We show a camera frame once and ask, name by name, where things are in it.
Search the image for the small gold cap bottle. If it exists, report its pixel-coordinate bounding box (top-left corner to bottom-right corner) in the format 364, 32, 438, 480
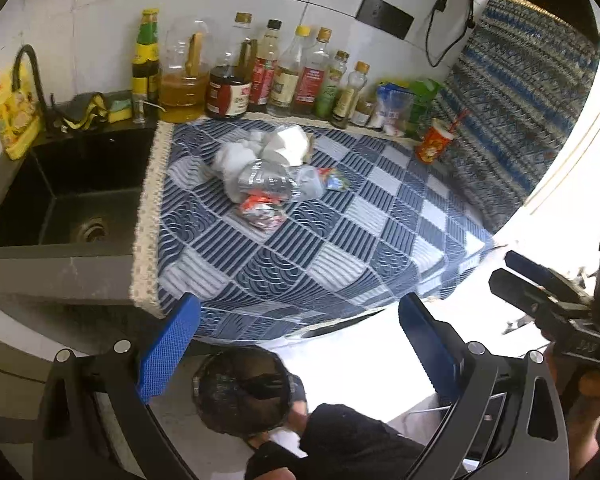
330, 61, 370, 129

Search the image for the black power cable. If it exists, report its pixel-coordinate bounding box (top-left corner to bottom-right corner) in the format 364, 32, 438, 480
424, 0, 477, 68

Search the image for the person's right hand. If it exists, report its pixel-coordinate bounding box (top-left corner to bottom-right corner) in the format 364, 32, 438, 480
565, 370, 600, 479

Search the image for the small white tissue ball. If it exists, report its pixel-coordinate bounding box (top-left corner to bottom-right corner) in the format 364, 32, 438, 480
260, 125, 308, 167

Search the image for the silver foil wrapper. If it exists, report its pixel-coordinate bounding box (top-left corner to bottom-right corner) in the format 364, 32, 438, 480
237, 159, 297, 202

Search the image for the red snack wrapper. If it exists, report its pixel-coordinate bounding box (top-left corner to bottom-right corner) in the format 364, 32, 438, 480
237, 195, 287, 232

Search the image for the yellow green sponge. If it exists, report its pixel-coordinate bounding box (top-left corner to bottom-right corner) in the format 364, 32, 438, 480
108, 99, 133, 124

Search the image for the yellow dish soap bottle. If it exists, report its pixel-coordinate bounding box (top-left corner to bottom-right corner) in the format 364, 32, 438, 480
0, 66, 42, 160

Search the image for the green label oil bottle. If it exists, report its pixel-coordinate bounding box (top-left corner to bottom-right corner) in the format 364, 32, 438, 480
313, 50, 350, 119

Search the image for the clear cooking oil jug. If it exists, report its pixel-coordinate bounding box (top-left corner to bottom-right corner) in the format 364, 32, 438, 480
158, 16, 214, 124

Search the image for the black yellow dish cloth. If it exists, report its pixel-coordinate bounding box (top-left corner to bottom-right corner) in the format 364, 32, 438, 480
50, 92, 109, 132

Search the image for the black kitchen sink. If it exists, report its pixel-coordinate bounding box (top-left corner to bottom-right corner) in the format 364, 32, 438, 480
0, 124, 156, 304

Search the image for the red label clear bottle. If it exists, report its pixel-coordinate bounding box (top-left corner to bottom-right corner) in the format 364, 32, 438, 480
291, 27, 332, 116

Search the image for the patterned woven blue cloth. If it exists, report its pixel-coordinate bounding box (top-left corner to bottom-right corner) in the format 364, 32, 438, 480
434, 0, 600, 232

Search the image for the red label soy sauce bottle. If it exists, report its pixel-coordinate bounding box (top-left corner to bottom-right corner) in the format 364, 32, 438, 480
248, 20, 283, 112

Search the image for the green yellow sauce bottle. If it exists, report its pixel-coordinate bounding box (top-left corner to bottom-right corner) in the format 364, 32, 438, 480
132, 9, 160, 103

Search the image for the black wall socket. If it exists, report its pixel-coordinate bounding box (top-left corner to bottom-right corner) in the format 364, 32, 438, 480
355, 0, 414, 40

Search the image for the red paper cup with straw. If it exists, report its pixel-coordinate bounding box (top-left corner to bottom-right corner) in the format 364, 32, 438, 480
415, 108, 468, 165

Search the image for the green red snack bag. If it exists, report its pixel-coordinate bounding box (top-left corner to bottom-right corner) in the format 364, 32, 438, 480
317, 167, 350, 192

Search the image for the black sink faucet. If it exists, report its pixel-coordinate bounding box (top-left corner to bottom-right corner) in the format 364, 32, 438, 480
11, 43, 56, 131

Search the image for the black trash bin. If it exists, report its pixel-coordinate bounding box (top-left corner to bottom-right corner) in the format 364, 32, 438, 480
192, 346, 294, 438

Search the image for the white vinegar bottle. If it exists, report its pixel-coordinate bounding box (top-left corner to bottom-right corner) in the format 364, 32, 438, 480
266, 25, 311, 116

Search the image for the green packet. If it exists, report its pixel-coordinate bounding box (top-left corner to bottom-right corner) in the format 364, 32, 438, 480
405, 78, 442, 140

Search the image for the small glass jar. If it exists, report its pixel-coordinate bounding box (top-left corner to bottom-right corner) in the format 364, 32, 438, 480
350, 99, 375, 127

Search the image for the clear plastic wrapper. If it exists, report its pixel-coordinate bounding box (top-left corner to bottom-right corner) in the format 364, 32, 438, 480
290, 165, 325, 202

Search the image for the dark soy sauce jug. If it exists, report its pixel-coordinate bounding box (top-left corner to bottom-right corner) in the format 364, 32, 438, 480
206, 12, 258, 120

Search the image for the blue white patterned tablecloth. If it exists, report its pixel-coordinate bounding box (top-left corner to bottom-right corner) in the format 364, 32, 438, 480
130, 115, 493, 344

